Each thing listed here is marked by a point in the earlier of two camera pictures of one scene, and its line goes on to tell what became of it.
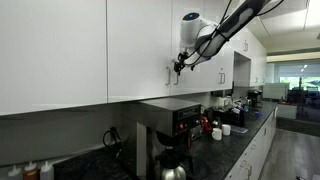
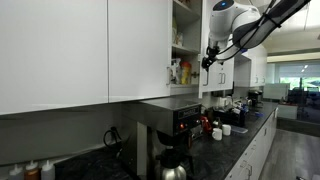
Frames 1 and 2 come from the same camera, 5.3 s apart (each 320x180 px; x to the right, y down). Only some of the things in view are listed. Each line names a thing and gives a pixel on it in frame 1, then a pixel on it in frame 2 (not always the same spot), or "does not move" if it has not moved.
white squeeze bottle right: [48, 172] does not move
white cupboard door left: [139, 49] does not move
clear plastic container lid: [238, 129] does not move
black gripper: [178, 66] -> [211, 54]
